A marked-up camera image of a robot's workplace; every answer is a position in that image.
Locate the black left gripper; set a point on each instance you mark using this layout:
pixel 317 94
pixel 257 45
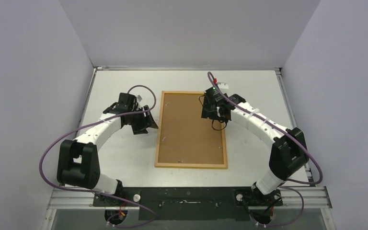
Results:
pixel 146 121

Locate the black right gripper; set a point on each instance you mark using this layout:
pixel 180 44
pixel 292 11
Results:
pixel 209 109

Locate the brown cardboard backing board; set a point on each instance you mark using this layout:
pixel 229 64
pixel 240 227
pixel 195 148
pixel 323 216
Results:
pixel 187 133

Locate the yellow wooden picture frame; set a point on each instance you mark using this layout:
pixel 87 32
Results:
pixel 190 130

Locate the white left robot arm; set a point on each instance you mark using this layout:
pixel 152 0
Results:
pixel 78 162

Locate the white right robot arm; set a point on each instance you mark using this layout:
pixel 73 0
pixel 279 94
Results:
pixel 288 147

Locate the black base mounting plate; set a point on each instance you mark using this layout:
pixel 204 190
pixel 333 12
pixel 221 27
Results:
pixel 202 203

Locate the aluminium rail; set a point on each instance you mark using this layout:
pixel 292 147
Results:
pixel 314 197

